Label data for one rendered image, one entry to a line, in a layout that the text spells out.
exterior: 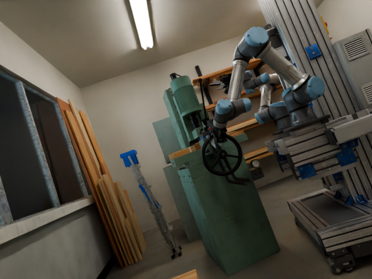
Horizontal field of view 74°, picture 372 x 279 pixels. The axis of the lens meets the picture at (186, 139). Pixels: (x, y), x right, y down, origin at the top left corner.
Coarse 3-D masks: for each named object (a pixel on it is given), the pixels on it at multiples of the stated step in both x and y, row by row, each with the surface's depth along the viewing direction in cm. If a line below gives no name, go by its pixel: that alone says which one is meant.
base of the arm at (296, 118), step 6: (300, 108) 145; (306, 108) 145; (294, 114) 147; (300, 114) 145; (306, 114) 144; (312, 114) 146; (294, 120) 148; (300, 120) 144; (306, 120) 143; (294, 126) 148
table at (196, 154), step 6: (240, 138) 188; (246, 138) 189; (228, 144) 186; (234, 144) 187; (198, 150) 181; (210, 150) 173; (216, 150) 174; (180, 156) 178; (186, 156) 179; (192, 156) 180; (198, 156) 180; (174, 162) 177; (180, 162) 177; (186, 162) 178
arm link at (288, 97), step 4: (288, 88) 148; (284, 92) 150; (288, 92) 148; (292, 92) 144; (284, 96) 151; (288, 96) 148; (292, 96) 144; (284, 100) 152; (288, 100) 148; (292, 100) 145; (296, 100) 143; (288, 104) 149; (292, 104) 147; (296, 104) 146; (300, 104) 144; (304, 104) 146; (288, 108) 151; (292, 108) 148
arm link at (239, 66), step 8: (240, 56) 143; (232, 64) 147; (240, 64) 143; (248, 64) 145; (232, 72) 144; (240, 72) 142; (232, 80) 142; (240, 80) 141; (232, 88) 140; (240, 88) 140; (232, 96) 138
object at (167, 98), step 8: (168, 96) 220; (168, 104) 224; (168, 112) 238; (176, 112) 218; (176, 120) 217; (200, 120) 221; (176, 128) 227; (184, 136) 216; (184, 144) 216; (192, 144) 216
